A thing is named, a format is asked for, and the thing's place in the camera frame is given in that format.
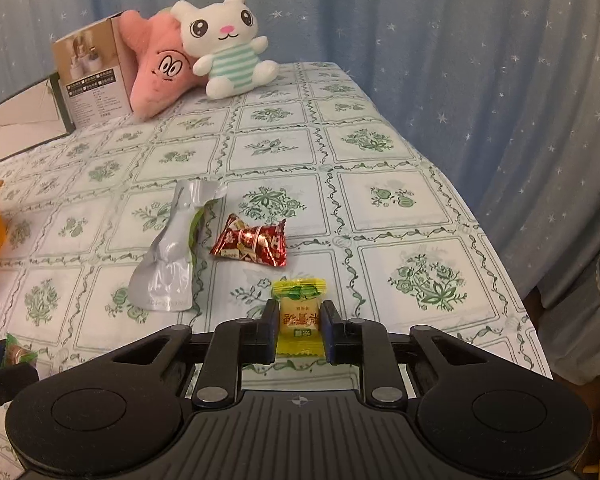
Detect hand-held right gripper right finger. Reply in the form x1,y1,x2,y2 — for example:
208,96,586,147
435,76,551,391
321,300,487,409

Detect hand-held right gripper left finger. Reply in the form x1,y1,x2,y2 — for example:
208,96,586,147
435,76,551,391
111,300,280,409

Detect green-wrapped brown candy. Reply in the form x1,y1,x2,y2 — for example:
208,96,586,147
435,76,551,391
4,332,39,367

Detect yellow candy packet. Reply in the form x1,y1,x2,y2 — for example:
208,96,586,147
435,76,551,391
271,277,329,358

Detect dark red shiny candy packet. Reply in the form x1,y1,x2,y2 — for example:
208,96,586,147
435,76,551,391
209,213,287,267

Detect silver foil snack packet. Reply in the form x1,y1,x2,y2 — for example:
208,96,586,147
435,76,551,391
128,180,229,314

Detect green floral tablecloth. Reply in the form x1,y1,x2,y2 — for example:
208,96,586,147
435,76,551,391
0,61,556,480

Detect white flat box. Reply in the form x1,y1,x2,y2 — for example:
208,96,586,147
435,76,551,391
0,72,75,164

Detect blue lace-trimmed furniture cover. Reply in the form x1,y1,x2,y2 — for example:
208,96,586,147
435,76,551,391
536,247,600,378

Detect pink starfish plush toy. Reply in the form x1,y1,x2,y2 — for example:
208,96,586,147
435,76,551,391
118,10,207,121

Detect white bunny plush toy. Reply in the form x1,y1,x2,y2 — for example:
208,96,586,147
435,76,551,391
170,0,281,101

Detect printed cardboard box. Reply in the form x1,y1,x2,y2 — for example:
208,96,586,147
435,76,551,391
51,16,134,129

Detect blue star-print curtain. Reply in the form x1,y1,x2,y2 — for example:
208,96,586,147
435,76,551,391
0,0,600,311

